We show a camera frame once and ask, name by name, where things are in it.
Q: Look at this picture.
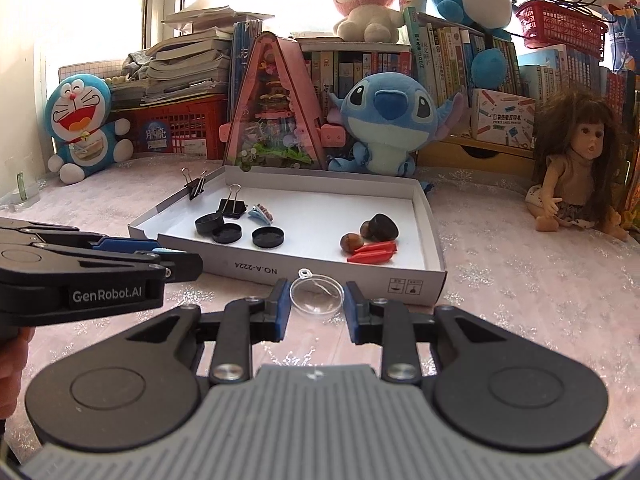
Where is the black round cap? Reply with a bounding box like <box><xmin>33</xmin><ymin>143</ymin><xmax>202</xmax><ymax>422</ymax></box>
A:
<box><xmin>194</xmin><ymin>212</ymin><xmax>224</xmax><ymax>236</ymax></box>
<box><xmin>252</xmin><ymin>226</ymin><xmax>284</xmax><ymax>249</ymax></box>
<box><xmin>212</xmin><ymin>222</ymin><xmax>243</xmax><ymax>245</ymax></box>

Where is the clear plastic half sphere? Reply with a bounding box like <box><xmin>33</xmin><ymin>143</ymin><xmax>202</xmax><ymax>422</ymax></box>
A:
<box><xmin>290</xmin><ymin>269</ymin><xmax>345</xmax><ymax>316</ymax></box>

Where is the red crayon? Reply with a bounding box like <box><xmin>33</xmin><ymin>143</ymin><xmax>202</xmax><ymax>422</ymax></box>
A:
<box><xmin>347</xmin><ymin>249</ymin><xmax>395</xmax><ymax>264</ymax></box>
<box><xmin>354</xmin><ymin>240</ymin><xmax>397</xmax><ymax>255</ymax></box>

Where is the brown hazelnut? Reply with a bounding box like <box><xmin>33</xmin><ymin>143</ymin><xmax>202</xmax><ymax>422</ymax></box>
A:
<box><xmin>340</xmin><ymin>233</ymin><xmax>364</xmax><ymax>255</ymax></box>
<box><xmin>359</xmin><ymin>221</ymin><xmax>375</xmax><ymax>240</ymax></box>

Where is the black binder clip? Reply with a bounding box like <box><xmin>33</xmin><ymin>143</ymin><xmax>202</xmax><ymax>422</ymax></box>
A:
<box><xmin>217</xmin><ymin>183</ymin><xmax>247</xmax><ymax>220</ymax></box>
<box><xmin>181</xmin><ymin>167</ymin><xmax>207</xmax><ymax>200</ymax></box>

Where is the dark cylindrical stopper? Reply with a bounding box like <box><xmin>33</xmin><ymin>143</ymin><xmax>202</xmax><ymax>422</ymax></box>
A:
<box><xmin>369</xmin><ymin>214</ymin><xmax>399</xmax><ymax>242</ymax></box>

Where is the blue hair clip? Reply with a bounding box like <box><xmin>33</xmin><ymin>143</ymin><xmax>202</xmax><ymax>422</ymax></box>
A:
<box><xmin>247</xmin><ymin>204</ymin><xmax>273</xmax><ymax>226</ymax></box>

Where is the person left hand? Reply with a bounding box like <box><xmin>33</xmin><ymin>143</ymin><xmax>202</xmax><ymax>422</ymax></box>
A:
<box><xmin>0</xmin><ymin>328</ymin><xmax>35</xmax><ymax>419</ymax></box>

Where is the black binder clip on edge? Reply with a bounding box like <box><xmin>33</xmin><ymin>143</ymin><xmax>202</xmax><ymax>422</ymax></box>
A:
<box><xmin>181</xmin><ymin>167</ymin><xmax>207</xmax><ymax>200</ymax></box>

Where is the white cardboard box tray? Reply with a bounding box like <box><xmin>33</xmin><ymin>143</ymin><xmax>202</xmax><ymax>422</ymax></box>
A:
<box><xmin>129</xmin><ymin>166</ymin><xmax>447</xmax><ymax>307</ymax></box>

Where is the red plastic crate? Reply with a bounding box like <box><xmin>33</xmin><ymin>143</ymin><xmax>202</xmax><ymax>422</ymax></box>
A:
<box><xmin>110</xmin><ymin>94</ymin><xmax>228</xmax><ymax>159</ymax></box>

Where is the Doraemon plush toy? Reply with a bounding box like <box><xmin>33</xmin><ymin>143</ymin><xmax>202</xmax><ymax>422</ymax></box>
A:
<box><xmin>44</xmin><ymin>74</ymin><xmax>134</xmax><ymax>184</ymax></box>

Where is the pink triangular miniature house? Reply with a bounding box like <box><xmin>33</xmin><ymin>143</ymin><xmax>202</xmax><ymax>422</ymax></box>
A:
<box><xmin>219</xmin><ymin>32</ymin><xmax>346</xmax><ymax>171</ymax></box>

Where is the wooden drawer organizer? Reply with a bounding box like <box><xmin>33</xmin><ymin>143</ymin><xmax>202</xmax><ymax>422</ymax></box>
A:
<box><xmin>418</xmin><ymin>136</ymin><xmax>534</xmax><ymax>180</ymax></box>

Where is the stack of papers and books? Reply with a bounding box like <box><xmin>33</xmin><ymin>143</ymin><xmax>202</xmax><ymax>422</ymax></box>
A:
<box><xmin>105</xmin><ymin>6</ymin><xmax>272</xmax><ymax>110</ymax></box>

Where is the blue Stitch plush toy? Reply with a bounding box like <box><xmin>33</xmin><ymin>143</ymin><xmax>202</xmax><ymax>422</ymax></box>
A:
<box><xmin>328</xmin><ymin>72</ymin><xmax>468</xmax><ymax>178</ymax></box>

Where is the white label printer box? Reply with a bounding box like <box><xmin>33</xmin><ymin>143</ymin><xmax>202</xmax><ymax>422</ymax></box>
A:
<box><xmin>471</xmin><ymin>89</ymin><xmax>536</xmax><ymax>148</ymax></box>

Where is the brown haired baby doll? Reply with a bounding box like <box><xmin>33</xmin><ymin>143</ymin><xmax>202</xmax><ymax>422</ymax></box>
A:
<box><xmin>525</xmin><ymin>89</ymin><xmax>627</xmax><ymax>240</ymax></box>

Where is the pink bunny plush toy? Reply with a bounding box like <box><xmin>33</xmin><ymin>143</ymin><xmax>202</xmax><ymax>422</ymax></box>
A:
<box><xmin>333</xmin><ymin>0</ymin><xmax>405</xmax><ymax>44</ymax></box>

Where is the blue round plush toy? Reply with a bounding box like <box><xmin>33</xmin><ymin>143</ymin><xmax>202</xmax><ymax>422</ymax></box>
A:
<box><xmin>428</xmin><ymin>0</ymin><xmax>518</xmax><ymax>90</ymax></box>

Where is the red plastic basket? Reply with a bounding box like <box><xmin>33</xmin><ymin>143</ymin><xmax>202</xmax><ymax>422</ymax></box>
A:
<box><xmin>515</xmin><ymin>0</ymin><xmax>608</xmax><ymax>61</ymax></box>

